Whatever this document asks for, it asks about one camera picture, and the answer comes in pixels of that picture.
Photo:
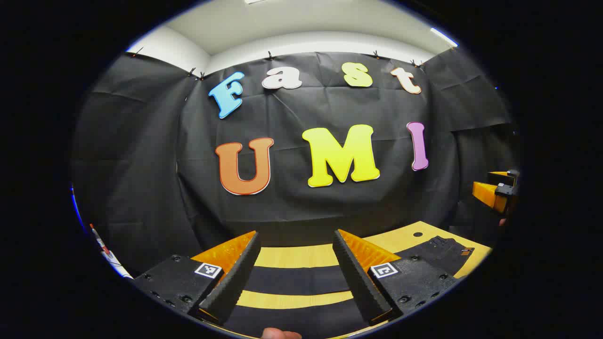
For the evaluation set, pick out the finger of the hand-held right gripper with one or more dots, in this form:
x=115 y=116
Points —
x=487 y=194
x=499 y=176

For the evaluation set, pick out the white side table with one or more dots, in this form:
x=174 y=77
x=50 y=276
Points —
x=120 y=270

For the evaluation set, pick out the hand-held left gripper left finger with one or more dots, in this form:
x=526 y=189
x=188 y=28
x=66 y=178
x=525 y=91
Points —
x=233 y=278

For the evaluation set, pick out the black backdrop cloth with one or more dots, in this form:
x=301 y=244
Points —
x=141 y=165

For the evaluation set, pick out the black jeans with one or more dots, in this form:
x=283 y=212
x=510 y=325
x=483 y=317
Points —
x=297 y=280

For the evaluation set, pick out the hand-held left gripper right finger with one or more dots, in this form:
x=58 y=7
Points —
x=360 y=278

